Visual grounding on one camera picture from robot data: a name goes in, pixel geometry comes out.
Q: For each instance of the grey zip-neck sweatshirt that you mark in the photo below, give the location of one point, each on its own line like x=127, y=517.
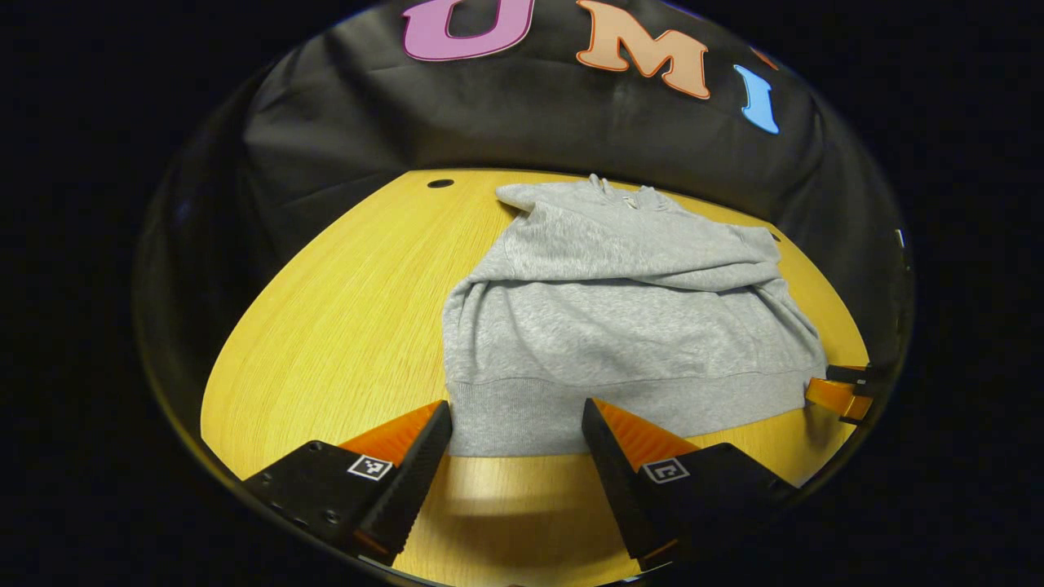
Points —
x=620, y=326

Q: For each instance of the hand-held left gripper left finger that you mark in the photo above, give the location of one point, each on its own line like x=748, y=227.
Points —
x=412, y=481

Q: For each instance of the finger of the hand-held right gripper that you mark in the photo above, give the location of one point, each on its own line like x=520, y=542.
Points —
x=836, y=398

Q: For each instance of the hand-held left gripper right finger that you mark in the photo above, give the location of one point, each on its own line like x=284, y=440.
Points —
x=612, y=473

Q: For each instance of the black backdrop cloth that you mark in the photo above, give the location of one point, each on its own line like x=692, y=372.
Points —
x=530, y=122

